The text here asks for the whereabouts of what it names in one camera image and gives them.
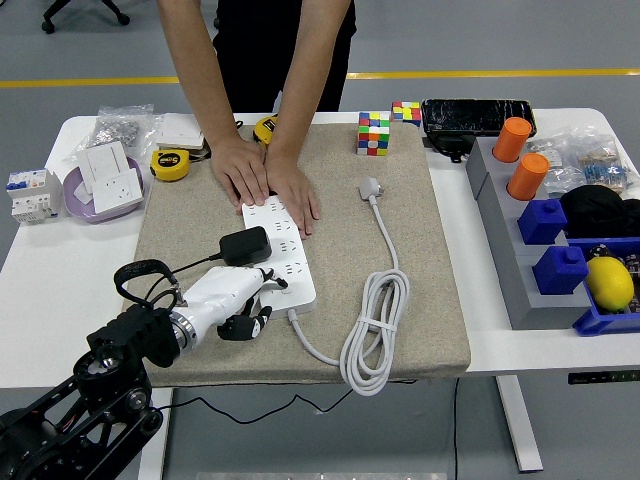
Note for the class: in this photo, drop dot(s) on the person's right hand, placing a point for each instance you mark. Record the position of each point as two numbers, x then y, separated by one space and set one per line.
242 172

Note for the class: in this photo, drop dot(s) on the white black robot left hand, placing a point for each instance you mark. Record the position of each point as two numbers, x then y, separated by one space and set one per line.
220 292

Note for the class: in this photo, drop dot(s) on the person's left hand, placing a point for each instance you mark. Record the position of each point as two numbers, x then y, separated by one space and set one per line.
295 192

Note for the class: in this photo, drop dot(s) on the white power strip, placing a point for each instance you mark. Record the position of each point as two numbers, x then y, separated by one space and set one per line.
280 225

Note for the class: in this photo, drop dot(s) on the black plug adapter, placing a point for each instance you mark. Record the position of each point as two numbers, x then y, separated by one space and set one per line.
245 247

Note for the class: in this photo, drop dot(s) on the person's right forearm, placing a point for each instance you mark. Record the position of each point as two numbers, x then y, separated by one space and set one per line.
194 75

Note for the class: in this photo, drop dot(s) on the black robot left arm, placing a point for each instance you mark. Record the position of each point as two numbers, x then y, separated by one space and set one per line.
135 335

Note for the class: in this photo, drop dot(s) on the person's left forearm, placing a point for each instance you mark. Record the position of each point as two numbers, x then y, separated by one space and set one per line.
310 90

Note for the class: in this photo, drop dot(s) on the yellow tape measure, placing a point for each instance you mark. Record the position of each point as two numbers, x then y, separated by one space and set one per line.
170 165
265 131

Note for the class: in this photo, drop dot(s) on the large colourful puzzle cube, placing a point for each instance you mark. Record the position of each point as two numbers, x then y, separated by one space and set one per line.
372 135

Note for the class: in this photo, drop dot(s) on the person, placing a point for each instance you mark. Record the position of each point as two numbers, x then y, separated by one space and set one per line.
260 50

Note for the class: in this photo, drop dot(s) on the clear bag of metal nuts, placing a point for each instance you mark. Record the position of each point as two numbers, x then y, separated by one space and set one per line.
117 130

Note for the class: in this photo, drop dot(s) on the small colourful puzzle cube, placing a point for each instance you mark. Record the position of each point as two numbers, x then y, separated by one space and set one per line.
406 114

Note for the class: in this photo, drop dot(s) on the purple bowl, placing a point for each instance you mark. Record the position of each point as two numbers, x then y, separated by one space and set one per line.
85 214

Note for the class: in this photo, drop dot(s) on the small black device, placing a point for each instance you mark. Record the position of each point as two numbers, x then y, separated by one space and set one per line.
447 145

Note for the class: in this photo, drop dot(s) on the grey-brown mat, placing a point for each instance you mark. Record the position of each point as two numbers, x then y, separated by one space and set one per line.
430 300

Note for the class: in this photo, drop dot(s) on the black wrapped tray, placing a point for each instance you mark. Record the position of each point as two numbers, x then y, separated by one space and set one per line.
475 116

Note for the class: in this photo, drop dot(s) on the white blue circuit breaker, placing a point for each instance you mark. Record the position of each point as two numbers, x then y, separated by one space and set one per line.
32 197

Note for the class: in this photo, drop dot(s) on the grey block holder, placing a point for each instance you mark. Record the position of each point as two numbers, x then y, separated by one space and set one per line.
505 240

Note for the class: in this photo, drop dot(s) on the orange cylinder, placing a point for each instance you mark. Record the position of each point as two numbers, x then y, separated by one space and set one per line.
511 140
527 177

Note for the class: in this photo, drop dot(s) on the black office chair base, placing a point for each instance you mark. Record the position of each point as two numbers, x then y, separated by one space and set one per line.
65 12

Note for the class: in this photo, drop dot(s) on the blue square block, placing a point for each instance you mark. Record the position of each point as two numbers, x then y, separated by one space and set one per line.
542 222
560 272

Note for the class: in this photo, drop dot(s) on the clear bag of small parts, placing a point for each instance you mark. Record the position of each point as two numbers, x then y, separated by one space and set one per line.
555 175

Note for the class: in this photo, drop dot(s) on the black cloth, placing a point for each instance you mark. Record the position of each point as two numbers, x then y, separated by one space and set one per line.
600 212

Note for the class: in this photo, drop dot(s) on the clear bag of resistors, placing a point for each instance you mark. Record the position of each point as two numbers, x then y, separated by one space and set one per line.
605 170

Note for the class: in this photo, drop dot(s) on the yellow lemon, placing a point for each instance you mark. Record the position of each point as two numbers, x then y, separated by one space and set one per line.
610 284

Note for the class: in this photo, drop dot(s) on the blue plastic bin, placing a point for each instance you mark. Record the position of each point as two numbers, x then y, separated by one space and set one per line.
600 322

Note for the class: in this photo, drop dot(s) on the black table control panel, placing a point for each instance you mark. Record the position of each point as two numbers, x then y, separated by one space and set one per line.
600 377

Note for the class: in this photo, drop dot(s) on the white switch plate stack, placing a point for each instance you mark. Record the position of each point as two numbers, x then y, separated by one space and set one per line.
180 131

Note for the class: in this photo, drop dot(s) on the white wall socket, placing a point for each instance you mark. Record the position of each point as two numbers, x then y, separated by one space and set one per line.
117 192

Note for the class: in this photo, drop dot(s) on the white switch panel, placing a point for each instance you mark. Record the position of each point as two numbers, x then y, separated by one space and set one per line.
102 160

